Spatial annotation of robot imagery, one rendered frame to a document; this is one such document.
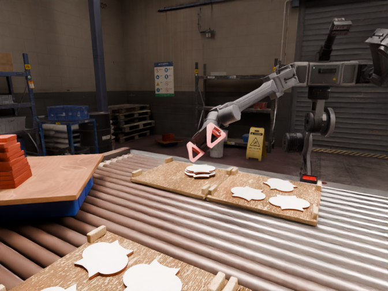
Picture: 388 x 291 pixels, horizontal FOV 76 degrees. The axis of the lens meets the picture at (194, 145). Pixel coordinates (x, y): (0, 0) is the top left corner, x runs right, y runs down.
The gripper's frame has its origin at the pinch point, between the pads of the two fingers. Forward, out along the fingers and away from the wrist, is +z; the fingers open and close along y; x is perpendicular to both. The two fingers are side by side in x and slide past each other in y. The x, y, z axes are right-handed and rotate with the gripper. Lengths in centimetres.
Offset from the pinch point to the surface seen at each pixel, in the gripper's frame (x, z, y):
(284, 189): -44.3, -18.9, 6.0
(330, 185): -68, -35, -1
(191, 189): -14.0, -9.3, 30.1
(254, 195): -32.9, -10.1, 10.7
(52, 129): 149, -233, 420
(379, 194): -79, -31, -15
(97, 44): 174, -359, 279
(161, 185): -3.6, -8.7, 39.9
